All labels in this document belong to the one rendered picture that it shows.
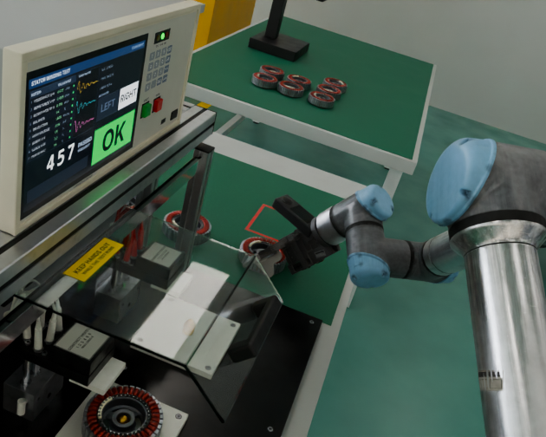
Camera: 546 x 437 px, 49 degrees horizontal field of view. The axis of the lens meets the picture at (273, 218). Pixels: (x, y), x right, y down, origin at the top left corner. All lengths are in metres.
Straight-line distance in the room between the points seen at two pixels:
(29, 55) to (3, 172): 0.13
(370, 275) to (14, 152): 0.67
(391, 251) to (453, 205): 0.40
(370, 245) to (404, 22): 4.91
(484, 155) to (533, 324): 0.20
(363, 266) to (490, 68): 4.99
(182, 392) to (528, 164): 0.63
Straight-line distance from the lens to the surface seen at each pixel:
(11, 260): 0.67
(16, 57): 0.62
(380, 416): 2.25
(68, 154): 0.74
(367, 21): 5.98
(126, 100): 0.83
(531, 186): 0.78
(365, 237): 1.13
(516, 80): 6.04
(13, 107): 0.64
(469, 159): 0.75
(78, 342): 0.86
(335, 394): 2.24
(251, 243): 1.38
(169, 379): 1.04
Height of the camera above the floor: 1.51
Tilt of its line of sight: 29 degrees down
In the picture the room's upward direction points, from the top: 16 degrees clockwise
